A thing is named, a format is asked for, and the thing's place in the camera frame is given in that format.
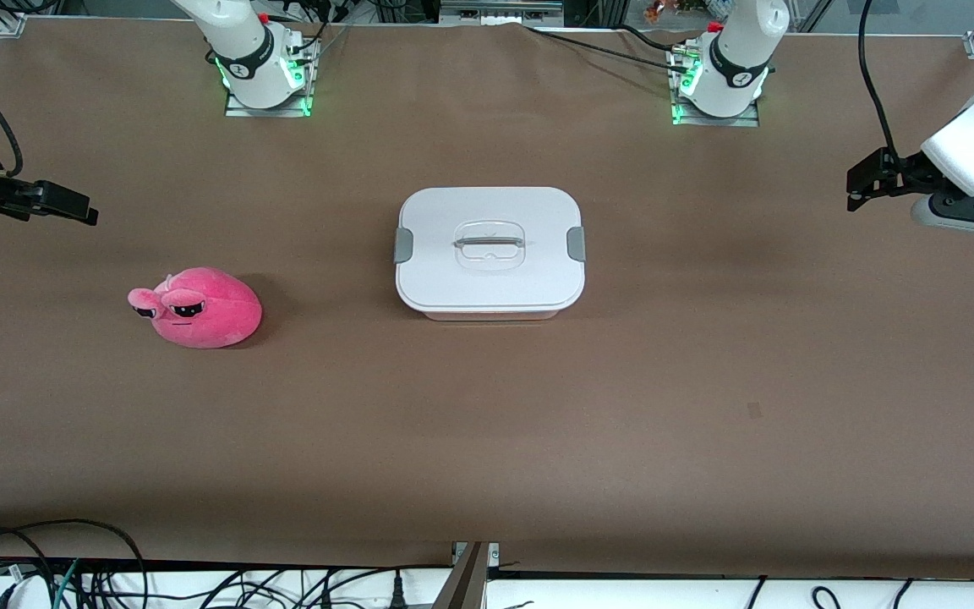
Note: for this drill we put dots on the pink plush toy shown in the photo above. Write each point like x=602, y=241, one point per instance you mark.
x=199, y=309

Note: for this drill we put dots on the aluminium corner bracket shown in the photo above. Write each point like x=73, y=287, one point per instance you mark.
x=5, y=17

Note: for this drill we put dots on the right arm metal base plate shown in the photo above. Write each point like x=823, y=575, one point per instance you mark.
x=242, y=111

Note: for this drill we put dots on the white lower shelf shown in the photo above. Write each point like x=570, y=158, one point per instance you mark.
x=622, y=596

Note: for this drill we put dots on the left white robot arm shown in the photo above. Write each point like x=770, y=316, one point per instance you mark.
x=741, y=59

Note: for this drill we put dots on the pink plastic box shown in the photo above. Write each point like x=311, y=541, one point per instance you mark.
x=487, y=315

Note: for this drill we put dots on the white box lid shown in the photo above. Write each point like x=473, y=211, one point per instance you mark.
x=487, y=245

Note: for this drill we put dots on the aluminium profile post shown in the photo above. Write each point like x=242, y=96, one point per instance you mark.
x=466, y=584

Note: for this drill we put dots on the black power plug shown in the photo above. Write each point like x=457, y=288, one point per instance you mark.
x=398, y=592

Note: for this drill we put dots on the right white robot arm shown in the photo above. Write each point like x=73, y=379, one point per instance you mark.
x=250, y=51

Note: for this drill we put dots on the colourful background toys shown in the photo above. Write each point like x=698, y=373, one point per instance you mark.
x=673, y=8

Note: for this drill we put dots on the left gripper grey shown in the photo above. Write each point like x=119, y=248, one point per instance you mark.
x=912, y=172

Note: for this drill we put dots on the grey metal box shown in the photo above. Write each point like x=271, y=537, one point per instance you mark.
x=500, y=10

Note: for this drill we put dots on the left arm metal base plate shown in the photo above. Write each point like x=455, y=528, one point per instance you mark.
x=741, y=121

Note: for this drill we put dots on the brown table mat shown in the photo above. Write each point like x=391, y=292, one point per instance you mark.
x=487, y=440

